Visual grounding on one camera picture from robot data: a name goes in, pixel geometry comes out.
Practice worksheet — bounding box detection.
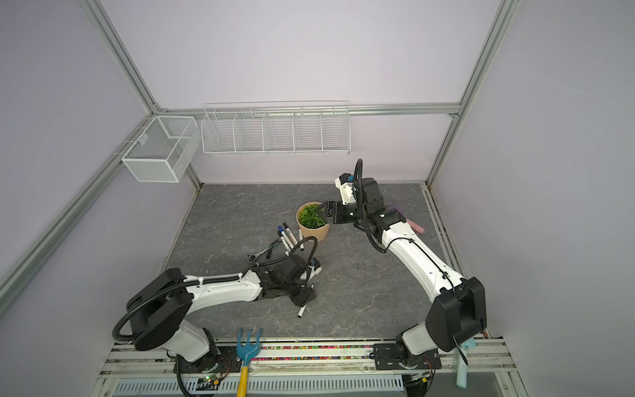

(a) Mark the white whiteboard marker black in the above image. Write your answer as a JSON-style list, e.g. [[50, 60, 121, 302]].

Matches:
[[283, 223, 298, 247]]

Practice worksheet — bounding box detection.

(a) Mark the white whiteboard marker blue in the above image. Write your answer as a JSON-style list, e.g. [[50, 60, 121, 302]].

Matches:
[[278, 226, 294, 251]]

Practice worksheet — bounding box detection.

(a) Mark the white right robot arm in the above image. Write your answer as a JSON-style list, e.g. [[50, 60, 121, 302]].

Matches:
[[318, 159, 488, 367]]

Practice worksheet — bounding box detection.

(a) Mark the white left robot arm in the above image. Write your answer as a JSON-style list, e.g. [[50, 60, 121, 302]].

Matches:
[[112, 237, 321, 363]]

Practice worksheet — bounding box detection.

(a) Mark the beige pot with green plant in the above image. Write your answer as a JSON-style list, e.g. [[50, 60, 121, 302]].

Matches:
[[296, 202, 330, 243]]

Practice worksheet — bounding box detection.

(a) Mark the white mesh box basket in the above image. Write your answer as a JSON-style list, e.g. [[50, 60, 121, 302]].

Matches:
[[122, 116, 202, 183]]

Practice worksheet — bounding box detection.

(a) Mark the light blue trowel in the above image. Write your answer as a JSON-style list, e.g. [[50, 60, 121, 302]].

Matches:
[[456, 337, 476, 390]]

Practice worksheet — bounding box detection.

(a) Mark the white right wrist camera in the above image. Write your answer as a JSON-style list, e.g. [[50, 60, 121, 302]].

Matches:
[[335, 173, 357, 205]]

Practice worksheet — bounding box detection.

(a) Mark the green handled ratchet tool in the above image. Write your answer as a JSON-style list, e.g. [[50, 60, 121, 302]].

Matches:
[[247, 238, 281, 263]]

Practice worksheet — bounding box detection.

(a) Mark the purple trowel pink handle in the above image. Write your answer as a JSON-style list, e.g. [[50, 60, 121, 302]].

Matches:
[[394, 207, 425, 235]]

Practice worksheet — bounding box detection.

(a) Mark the blue rake yellow handle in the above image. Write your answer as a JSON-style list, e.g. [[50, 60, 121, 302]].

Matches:
[[236, 329, 263, 397]]

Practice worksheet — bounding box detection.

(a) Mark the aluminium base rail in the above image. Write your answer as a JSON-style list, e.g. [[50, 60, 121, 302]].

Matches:
[[91, 335, 527, 396]]

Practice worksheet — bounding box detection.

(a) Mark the white wire wall shelf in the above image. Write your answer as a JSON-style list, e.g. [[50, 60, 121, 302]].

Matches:
[[201, 101, 352, 155]]

